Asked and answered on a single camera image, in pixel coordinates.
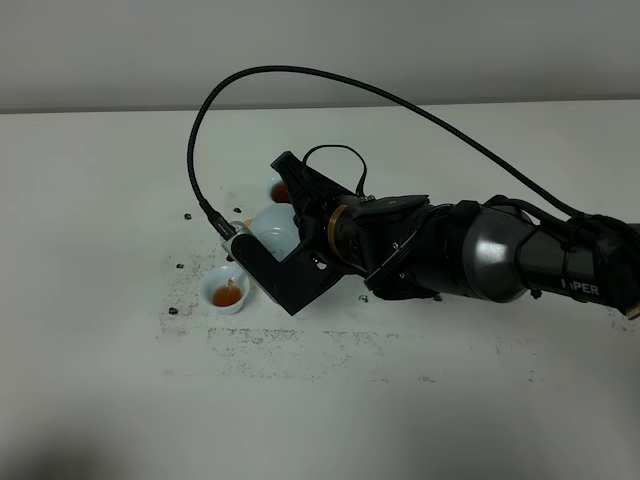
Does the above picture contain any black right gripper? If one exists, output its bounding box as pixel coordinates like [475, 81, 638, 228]
[271, 151, 433, 280]

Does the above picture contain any pale blue porcelain teapot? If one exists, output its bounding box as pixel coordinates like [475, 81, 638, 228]
[231, 204, 300, 290]

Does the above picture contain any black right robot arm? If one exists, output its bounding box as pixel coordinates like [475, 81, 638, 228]
[273, 152, 639, 319]

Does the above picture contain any far pale blue teacup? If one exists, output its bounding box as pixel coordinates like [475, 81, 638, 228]
[266, 175, 291, 204]

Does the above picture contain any pale blue teacup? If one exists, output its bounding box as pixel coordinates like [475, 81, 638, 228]
[266, 175, 291, 204]
[201, 265, 251, 315]

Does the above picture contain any near pale blue teacup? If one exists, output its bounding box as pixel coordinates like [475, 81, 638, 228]
[201, 265, 251, 315]

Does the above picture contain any black camera cable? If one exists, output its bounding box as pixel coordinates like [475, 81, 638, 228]
[187, 64, 586, 239]

